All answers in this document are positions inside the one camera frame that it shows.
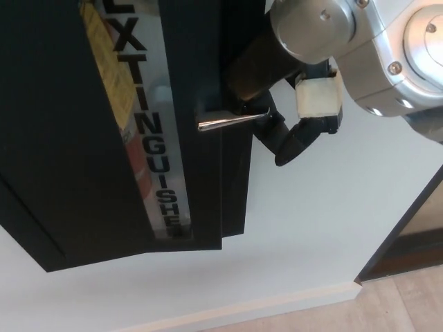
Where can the black glass door frame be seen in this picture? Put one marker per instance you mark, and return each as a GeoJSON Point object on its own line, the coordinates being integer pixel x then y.
{"type": "Point", "coordinates": [384, 242]}

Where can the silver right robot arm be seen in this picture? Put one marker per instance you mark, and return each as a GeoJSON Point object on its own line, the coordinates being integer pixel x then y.
{"type": "Point", "coordinates": [380, 45]}

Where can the black cabinet door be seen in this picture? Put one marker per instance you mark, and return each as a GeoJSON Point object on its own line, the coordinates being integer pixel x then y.
{"type": "Point", "coordinates": [52, 121]}

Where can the white baseboard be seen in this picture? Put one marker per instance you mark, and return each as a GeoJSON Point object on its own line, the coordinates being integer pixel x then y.
{"type": "Point", "coordinates": [294, 299]}

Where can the clear lettered door window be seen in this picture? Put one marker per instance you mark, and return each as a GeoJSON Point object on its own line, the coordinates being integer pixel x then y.
{"type": "Point", "coordinates": [162, 145]}

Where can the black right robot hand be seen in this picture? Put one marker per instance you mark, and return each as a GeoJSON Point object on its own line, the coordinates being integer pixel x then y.
{"type": "Point", "coordinates": [256, 72]}

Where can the yellow inspection tag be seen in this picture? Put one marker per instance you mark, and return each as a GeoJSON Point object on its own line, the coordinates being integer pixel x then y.
{"type": "Point", "coordinates": [104, 69]}

